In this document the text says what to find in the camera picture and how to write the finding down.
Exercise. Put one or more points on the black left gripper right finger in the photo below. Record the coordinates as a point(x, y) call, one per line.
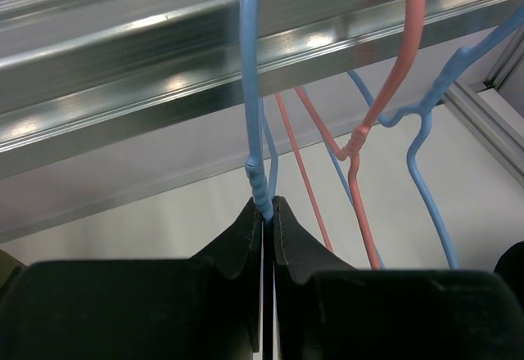
point(326, 309)

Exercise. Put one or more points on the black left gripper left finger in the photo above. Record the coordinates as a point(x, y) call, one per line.
point(203, 307)

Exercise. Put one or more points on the blue hanger with black trousers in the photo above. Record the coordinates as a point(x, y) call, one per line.
point(262, 162)

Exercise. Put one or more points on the pink hanger with camouflage trousers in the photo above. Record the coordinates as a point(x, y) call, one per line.
point(412, 33)

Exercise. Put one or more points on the empty pink hanger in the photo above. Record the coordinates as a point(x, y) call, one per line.
point(320, 172)

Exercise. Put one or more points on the aluminium frame posts right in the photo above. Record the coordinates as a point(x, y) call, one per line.
point(491, 118)

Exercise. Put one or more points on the aluminium hanging rail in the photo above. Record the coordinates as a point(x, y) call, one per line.
point(77, 75)

